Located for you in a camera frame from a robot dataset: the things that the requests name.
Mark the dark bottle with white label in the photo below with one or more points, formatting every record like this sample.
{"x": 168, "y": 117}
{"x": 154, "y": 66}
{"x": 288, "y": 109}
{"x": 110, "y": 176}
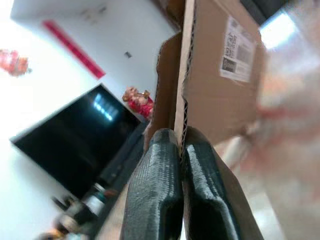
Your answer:
{"x": 92, "y": 200}

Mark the red and gold figurine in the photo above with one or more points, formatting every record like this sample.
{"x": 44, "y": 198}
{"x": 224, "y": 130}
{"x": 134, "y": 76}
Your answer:
{"x": 140, "y": 101}

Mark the brown cardboard box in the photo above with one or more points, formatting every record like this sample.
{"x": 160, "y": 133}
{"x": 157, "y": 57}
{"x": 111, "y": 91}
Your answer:
{"x": 212, "y": 95}

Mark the red hanging wall ornament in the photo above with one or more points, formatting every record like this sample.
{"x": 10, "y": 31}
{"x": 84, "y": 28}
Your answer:
{"x": 13, "y": 62}

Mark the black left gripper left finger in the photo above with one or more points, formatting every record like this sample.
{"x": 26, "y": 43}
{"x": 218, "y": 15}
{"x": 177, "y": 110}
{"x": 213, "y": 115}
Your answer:
{"x": 152, "y": 180}

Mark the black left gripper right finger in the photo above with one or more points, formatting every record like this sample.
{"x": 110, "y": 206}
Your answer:
{"x": 202, "y": 180}

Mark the white shipping label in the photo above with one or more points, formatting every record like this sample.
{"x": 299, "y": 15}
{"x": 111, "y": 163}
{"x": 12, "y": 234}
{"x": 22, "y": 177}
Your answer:
{"x": 237, "y": 52}

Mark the black flat television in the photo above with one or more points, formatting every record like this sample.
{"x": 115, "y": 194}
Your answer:
{"x": 67, "y": 140}

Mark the long red wall banner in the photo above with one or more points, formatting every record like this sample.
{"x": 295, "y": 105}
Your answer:
{"x": 72, "y": 48}

